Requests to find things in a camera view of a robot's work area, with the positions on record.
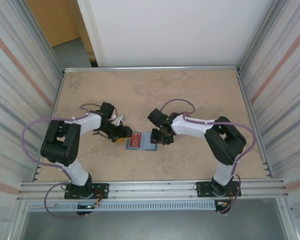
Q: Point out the red credit card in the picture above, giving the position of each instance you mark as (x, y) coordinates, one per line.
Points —
(136, 142)

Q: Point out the blue leather card holder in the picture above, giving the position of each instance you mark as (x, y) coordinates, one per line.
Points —
(147, 140)

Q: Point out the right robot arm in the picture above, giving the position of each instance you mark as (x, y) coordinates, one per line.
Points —
(190, 125)

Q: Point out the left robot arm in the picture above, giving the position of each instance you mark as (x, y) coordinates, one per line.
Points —
(77, 175)

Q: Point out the small black controller box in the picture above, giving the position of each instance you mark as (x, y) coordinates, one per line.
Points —
(86, 207)
(222, 205)

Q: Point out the wooden door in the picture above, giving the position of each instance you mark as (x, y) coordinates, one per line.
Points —
(55, 20)

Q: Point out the thin aluminium frame rail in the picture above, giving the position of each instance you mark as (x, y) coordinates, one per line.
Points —
(152, 68)

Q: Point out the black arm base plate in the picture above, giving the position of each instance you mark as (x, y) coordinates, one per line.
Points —
(202, 187)
(102, 190)

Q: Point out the wide aluminium frame rail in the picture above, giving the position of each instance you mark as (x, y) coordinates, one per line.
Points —
(152, 186)

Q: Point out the aluminium table side rail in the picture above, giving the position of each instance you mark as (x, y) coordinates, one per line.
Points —
(58, 96)
(243, 90)

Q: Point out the aluminium upright post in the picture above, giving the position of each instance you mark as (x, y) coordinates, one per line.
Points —
(42, 40)
(260, 37)

